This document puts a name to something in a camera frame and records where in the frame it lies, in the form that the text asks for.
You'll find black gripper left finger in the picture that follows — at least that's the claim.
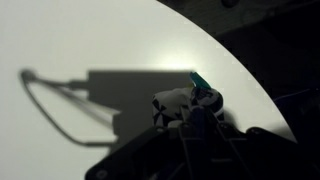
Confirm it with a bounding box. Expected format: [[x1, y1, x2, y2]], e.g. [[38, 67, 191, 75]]
[[84, 104, 201, 180]]

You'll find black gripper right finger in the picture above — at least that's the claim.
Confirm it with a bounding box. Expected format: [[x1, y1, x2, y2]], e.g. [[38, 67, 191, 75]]
[[199, 96, 320, 180]]

